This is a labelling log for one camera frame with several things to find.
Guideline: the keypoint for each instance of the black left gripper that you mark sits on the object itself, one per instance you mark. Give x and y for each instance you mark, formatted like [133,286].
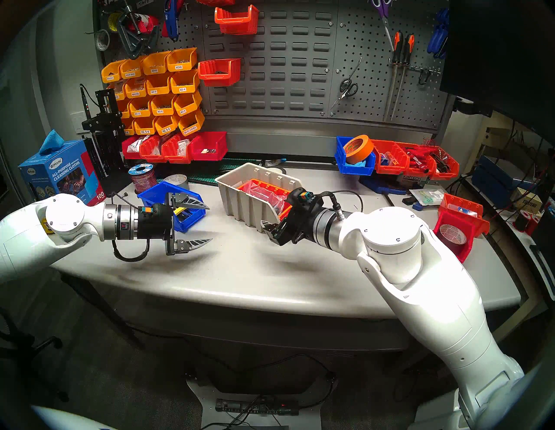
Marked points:
[154,221]

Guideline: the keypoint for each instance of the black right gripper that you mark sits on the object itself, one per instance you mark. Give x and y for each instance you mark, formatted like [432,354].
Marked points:
[301,221]

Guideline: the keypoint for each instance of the large beige storage bin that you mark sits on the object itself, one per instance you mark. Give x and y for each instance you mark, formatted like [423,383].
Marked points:
[243,203]

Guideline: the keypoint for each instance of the blue plastic storage bin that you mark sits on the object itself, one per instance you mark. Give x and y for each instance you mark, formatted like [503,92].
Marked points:
[154,195]
[342,162]

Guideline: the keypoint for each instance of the orange masking tape roll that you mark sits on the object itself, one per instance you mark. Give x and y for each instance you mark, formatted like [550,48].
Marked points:
[360,149]

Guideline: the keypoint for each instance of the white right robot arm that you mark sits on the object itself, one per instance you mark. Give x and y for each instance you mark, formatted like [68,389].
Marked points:
[425,286]

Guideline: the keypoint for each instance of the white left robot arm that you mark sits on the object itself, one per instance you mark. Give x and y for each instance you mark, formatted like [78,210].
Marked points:
[26,236]

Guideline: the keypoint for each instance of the red tool white lettering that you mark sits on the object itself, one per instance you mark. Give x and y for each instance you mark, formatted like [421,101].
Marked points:
[418,158]

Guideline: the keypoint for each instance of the blue red hand tool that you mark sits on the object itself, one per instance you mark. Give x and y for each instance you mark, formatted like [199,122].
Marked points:
[171,19]

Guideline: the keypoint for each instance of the clear bag of hardware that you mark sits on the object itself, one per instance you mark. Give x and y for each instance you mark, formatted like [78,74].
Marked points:
[266,193]

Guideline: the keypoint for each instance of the black metal rod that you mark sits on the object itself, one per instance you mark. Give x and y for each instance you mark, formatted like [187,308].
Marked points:
[387,198]
[201,182]

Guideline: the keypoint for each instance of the orange-red plastic bin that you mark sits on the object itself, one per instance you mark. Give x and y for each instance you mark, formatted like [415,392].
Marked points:
[477,225]
[451,167]
[377,151]
[249,187]

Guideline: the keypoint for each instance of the green cutting mat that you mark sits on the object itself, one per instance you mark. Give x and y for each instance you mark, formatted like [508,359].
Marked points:
[208,175]

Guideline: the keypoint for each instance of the white glue bottle blue cap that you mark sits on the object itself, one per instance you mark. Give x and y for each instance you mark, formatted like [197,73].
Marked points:
[274,163]

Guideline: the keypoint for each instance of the red parts bin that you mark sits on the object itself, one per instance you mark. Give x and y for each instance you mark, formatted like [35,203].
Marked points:
[210,146]
[175,151]
[130,148]
[151,149]

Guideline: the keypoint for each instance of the yellow labelled parts bin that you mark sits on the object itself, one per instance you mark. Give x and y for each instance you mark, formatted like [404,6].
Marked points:
[158,85]
[144,126]
[118,90]
[187,104]
[162,105]
[111,73]
[184,82]
[128,127]
[155,65]
[124,109]
[166,125]
[182,60]
[131,69]
[139,107]
[190,123]
[135,88]

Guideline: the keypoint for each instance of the black metal stand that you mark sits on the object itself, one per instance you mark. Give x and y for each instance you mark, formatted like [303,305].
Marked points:
[104,143]

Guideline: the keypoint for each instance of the blue bench vise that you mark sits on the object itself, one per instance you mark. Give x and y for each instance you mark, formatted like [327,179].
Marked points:
[390,186]

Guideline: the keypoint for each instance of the blue cleaning cloths box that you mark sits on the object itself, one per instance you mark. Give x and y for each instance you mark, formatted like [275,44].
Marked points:
[65,173]

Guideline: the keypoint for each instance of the small black block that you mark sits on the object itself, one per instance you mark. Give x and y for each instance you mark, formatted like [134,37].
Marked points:
[408,200]

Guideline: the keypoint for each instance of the orange-red hanging bin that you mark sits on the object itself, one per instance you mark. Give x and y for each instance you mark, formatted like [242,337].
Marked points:
[236,19]
[220,71]
[215,1]

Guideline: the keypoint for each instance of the blue cloth in dispenser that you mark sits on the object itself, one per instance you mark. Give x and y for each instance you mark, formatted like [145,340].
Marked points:
[52,141]

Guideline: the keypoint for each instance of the clear bag green label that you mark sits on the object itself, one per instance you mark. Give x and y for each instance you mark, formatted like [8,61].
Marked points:
[427,197]

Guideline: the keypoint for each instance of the large grey pegboard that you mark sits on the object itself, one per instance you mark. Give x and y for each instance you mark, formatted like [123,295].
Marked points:
[373,99]

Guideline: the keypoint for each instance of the black power strip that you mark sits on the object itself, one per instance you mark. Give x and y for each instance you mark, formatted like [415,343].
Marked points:
[243,406]

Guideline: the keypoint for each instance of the clear packing tape roll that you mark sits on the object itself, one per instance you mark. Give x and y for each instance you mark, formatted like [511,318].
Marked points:
[453,236]

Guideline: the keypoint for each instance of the black office chair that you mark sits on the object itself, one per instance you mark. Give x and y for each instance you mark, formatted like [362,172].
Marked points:
[43,344]

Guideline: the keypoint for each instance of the grey C-clamp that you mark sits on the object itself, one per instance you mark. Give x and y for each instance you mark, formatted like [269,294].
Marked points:
[130,41]

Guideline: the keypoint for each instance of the small white blue box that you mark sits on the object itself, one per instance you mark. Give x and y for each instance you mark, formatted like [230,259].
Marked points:
[464,210]

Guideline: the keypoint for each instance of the small grey pegboard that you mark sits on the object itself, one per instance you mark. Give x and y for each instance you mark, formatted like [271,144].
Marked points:
[195,26]

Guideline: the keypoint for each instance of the silver tape roll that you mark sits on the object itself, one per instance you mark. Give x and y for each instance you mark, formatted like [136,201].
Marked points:
[97,41]

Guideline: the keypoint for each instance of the red white tape roll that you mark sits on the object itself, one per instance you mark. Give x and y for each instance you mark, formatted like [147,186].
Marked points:
[147,21]

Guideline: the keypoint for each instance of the yellow tape roll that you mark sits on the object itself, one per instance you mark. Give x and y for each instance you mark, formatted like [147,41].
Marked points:
[110,21]

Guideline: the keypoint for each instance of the dark blue case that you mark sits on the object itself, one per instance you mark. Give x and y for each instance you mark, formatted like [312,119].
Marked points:
[494,173]

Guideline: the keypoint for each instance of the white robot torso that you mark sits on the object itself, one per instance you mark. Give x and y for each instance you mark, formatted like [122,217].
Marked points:
[65,420]

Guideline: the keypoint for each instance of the blue spring clamps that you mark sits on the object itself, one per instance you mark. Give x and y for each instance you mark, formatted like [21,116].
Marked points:
[439,39]

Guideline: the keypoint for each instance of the small cardboard box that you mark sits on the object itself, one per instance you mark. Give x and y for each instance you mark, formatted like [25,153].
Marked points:
[529,201]

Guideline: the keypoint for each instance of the red thread spool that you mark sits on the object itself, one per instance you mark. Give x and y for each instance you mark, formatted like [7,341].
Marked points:
[531,221]

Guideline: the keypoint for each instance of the black monitor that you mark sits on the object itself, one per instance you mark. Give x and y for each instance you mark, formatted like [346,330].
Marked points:
[498,56]

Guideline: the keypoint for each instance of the grey duct tape roll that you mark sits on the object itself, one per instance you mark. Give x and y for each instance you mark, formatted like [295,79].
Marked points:
[175,180]

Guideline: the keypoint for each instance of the white wall switch plate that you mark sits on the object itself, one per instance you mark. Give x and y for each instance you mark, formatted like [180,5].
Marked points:
[77,123]

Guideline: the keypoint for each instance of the grey louvred wall panel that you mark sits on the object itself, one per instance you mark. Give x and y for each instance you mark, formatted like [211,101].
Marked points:
[282,65]

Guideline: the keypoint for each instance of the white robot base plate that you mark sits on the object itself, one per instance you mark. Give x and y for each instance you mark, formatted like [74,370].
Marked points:
[204,399]

